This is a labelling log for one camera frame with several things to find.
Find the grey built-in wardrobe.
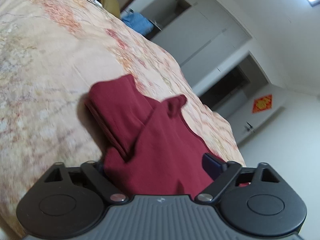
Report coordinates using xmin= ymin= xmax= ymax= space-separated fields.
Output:
xmin=147 ymin=0 xmax=251 ymax=94

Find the blue clothes pile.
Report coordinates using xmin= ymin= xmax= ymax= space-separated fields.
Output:
xmin=121 ymin=12 xmax=153 ymax=35

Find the dark red knitted garment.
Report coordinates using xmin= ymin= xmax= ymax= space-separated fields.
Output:
xmin=86 ymin=75 xmax=223 ymax=197

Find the open grey wardrobe door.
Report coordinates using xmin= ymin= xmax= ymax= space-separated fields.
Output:
xmin=140 ymin=0 xmax=177 ymax=28

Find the peach floral bed quilt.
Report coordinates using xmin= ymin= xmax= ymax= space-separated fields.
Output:
xmin=1 ymin=0 xmax=244 ymax=237

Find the red diamond door decoration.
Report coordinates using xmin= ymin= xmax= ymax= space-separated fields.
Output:
xmin=252 ymin=94 xmax=273 ymax=113

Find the white room door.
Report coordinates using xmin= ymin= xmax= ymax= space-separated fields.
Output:
xmin=227 ymin=83 xmax=287 ymax=144

